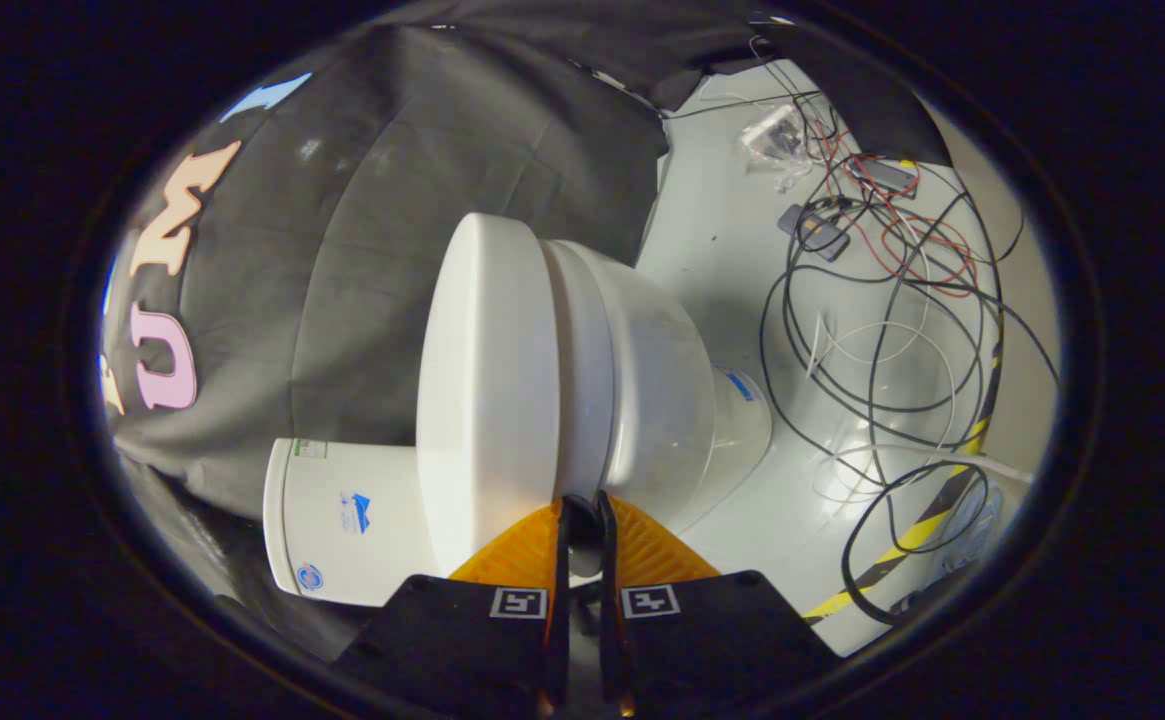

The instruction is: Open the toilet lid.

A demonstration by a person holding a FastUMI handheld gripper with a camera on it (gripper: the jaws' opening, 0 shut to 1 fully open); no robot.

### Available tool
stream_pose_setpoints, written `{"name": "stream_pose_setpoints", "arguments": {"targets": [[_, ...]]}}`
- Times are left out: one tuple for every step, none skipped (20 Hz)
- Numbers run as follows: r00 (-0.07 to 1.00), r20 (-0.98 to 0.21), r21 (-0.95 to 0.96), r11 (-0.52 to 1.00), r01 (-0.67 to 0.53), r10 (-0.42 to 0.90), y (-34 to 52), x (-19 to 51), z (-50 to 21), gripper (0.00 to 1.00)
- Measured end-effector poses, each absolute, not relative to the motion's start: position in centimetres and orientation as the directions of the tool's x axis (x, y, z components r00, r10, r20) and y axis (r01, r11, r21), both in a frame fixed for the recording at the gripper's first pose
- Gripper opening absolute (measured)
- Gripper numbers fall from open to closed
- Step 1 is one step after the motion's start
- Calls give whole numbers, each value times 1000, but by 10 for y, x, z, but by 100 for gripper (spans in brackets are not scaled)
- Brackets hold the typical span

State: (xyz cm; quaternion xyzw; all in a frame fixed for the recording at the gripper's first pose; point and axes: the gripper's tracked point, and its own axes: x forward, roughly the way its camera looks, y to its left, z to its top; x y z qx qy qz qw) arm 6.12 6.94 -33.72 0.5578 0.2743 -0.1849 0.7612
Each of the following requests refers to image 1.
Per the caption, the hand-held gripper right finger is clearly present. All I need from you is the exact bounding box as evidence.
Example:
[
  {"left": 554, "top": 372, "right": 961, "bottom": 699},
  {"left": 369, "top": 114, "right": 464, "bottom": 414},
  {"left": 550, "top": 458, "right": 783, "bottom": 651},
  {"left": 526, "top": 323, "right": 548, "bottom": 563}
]
[{"left": 597, "top": 490, "right": 843, "bottom": 720}]

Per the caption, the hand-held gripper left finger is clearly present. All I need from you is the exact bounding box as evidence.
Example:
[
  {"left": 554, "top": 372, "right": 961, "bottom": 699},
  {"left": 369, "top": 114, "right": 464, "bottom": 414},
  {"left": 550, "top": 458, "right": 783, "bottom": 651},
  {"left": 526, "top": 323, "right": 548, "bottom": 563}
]
[{"left": 337, "top": 493, "right": 575, "bottom": 720}]

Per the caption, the white toilet lid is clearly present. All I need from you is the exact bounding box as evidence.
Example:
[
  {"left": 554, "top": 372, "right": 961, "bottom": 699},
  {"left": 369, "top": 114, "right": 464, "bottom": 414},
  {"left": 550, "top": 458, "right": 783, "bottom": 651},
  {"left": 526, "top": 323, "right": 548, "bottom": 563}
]
[{"left": 416, "top": 212, "right": 563, "bottom": 576}]

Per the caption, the white toilet tank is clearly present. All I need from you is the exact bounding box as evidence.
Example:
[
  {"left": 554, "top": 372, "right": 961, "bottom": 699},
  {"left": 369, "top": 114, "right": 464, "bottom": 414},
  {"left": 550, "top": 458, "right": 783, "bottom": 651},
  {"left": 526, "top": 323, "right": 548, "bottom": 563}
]
[{"left": 263, "top": 438, "right": 453, "bottom": 608}]

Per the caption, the white toilet bowl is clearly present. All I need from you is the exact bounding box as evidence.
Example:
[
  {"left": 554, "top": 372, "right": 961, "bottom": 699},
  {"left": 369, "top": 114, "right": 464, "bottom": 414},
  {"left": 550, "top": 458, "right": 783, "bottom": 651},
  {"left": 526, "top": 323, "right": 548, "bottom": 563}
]
[{"left": 540, "top": 240, "right": 773, "bottom": 536}]

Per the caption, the yellow black floor tape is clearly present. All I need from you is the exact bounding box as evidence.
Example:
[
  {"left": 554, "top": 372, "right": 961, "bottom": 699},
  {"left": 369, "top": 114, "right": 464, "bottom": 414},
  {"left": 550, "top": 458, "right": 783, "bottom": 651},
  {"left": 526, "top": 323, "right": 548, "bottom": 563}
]
[{"left": 802, "top": 320, "right": 1005, "bottom": 623}]

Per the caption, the small grey electronic device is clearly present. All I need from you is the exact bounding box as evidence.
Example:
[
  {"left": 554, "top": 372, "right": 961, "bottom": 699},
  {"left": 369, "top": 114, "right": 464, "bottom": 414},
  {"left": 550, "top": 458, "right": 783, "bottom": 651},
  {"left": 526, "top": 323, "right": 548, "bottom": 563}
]
[{"left": 777, "top": 203, "right": 853, "bottom": 263}]

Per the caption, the black backdrop cloth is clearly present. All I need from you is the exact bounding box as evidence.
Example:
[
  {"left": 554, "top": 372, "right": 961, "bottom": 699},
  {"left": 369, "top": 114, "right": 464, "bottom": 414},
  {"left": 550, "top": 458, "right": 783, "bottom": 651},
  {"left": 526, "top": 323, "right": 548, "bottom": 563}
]
[{"left": 97, "top": 0, "right": 953, "bottom": 641}]

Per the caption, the small dark electronic device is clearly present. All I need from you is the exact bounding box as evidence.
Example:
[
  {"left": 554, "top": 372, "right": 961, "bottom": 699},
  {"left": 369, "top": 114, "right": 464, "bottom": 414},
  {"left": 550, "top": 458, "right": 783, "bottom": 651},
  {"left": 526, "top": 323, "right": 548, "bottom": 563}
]
[{"left": 847, "top": 155, "right": 921, "bottom": 199}]

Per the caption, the clear plastic bag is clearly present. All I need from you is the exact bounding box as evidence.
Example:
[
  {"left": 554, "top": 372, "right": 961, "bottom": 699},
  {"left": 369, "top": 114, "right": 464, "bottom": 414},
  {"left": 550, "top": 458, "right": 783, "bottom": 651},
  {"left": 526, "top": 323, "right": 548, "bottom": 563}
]
[{"left": 739, "top": 103, "right": 813, "bottom": 191}]

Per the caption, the tangle of thin cables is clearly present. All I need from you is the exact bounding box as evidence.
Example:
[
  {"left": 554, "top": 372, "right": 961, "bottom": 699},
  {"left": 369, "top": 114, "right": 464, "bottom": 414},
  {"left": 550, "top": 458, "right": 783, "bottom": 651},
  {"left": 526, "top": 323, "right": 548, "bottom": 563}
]
[{"left": 702, "top": 40, "right": 1061, "bottom": 626}]

